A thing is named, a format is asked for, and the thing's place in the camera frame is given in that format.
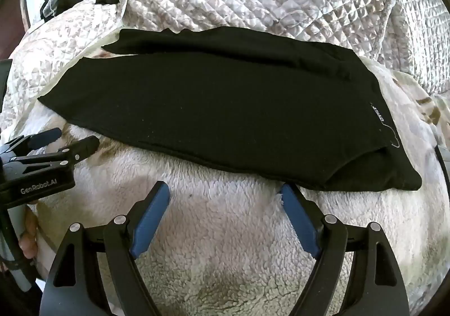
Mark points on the person's left hand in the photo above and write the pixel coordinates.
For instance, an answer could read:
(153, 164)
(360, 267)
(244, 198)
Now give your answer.
(30, 231)

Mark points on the black pants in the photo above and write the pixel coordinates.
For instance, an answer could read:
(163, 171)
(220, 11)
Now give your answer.
(211, 101)

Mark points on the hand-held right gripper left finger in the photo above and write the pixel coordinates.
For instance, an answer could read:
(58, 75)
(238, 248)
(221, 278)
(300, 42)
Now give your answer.
(149, 217)

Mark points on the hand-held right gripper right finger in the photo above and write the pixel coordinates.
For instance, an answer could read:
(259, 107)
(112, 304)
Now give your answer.
(298, 217)

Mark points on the fleece floral blanket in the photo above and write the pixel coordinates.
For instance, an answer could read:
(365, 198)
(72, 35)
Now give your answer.
(228, 238)

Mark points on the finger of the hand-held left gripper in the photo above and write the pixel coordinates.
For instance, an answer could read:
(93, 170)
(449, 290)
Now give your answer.
(47, 136)
(82, 149)

